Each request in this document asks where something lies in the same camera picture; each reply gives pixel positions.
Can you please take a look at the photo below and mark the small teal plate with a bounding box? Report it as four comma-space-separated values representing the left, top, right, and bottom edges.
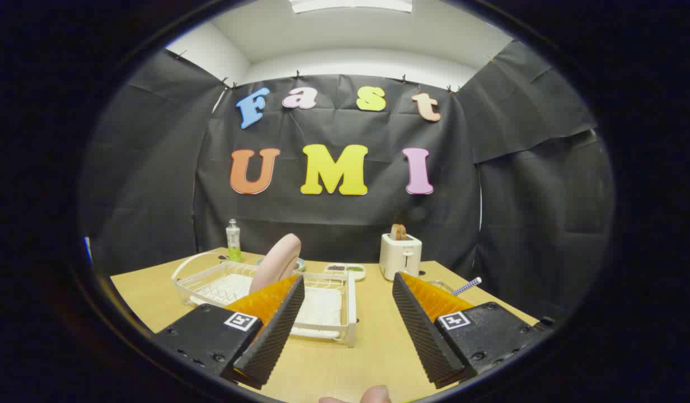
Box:
256, 256, 307, 274

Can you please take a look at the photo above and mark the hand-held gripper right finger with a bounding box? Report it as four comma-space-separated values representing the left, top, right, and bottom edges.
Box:
392, 272, 556, 390

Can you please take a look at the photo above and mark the green liquid bottle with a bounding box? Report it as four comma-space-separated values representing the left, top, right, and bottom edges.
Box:
226, 219, 243, 263

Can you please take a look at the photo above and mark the pink plate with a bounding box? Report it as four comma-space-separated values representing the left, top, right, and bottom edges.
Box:
250, 233, 302, 294

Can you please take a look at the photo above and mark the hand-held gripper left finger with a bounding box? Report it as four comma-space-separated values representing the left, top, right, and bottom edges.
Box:
152, 274, 305, 390

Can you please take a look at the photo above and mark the white divided dish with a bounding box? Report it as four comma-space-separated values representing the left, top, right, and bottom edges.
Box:
324, 263, 366, 281

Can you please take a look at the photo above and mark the metal wire basket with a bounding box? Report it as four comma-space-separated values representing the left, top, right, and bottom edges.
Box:
429, 279, 470, 297

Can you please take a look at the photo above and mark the blue checked handle spoon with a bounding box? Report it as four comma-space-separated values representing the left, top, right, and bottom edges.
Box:
451, 277, 482, 296

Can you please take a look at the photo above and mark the white dish rack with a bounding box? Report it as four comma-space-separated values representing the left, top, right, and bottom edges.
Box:
171, 252, 358, 348

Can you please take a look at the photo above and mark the ceiling light panel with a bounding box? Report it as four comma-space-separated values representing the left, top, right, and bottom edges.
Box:
289, 0, 414, 14

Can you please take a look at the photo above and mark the white toaster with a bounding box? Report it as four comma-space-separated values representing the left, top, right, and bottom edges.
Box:
379, 233, 423, 282

